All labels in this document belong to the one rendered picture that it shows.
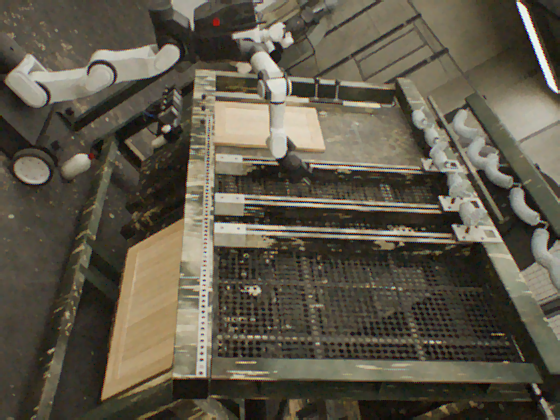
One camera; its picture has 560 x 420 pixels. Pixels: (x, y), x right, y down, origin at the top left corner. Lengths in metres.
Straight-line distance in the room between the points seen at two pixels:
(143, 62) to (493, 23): 10.15
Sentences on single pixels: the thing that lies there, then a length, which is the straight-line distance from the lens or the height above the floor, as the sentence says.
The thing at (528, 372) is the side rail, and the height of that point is 1.74.
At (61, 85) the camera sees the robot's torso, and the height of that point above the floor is 0.41.
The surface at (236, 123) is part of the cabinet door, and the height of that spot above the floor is 0.98.
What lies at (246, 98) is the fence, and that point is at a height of 1.04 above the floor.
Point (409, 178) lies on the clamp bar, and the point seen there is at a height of 1.64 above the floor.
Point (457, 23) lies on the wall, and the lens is 12.39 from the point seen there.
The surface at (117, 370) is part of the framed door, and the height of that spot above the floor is 0.32.
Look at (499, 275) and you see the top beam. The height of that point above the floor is 1.80.
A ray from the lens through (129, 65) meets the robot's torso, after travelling 3.07.
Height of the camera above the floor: 1.83
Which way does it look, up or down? 16 degrees down
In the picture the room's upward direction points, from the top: 62 degrees clockwise
